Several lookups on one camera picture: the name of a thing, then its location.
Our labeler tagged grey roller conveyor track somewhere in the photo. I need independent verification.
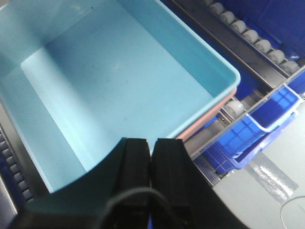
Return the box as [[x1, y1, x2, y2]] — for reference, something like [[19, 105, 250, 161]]
[[164, 0, 305, 96]]

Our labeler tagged grey floor tape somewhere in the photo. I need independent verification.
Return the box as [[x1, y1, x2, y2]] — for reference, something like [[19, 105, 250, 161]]
[[244, 153, 299, 204]]

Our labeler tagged light blue plastic box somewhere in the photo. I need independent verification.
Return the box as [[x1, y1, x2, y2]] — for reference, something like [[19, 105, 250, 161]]
[[0, 0, 240, 191]]

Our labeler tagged blue crate far right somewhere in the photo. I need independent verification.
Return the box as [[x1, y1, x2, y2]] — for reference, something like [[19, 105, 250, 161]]
[[220, 0, 305, 58]]

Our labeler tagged blue bin below shelf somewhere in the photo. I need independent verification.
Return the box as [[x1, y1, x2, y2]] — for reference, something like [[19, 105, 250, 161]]
[[200, 85, 302, 174]]

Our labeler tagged pink plastic box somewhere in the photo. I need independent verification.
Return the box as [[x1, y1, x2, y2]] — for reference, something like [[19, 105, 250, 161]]
[[175, 87, 237, 142]]

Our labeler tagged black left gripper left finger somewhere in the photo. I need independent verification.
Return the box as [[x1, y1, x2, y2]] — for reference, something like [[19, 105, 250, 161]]
[[26, 138, 150, 229]]

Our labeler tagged stainless steel shelf rack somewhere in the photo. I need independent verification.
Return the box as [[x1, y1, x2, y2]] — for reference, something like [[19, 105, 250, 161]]
[[166, 4, 305, 186]]

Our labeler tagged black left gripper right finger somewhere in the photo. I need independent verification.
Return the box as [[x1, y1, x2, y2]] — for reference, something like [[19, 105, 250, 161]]
[[151, 138, 247, 229]]

